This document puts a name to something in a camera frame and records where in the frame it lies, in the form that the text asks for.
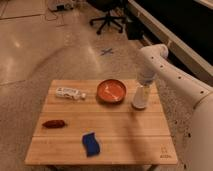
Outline clear plastic bottle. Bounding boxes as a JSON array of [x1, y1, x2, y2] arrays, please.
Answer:
[[55, 87, 86, 100]]

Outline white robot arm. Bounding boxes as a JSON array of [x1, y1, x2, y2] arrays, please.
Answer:
[[139, 44, 213, 171]]

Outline orange ceramic bowl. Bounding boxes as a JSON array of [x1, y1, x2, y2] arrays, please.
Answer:
[[97, 79, 126, 103]]

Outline white paper cup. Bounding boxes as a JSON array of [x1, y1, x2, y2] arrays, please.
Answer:
[[132, 85, 150, 110]]

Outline black office chair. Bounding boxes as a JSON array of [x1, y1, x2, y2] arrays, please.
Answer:
[[86, 0, 125, 35]]

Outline wooden table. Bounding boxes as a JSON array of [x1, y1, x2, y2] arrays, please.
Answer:
[[25, 79, 177, 165]]

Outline blue sponge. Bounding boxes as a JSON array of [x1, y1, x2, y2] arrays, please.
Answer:
[[82, 132, 100, 157]]

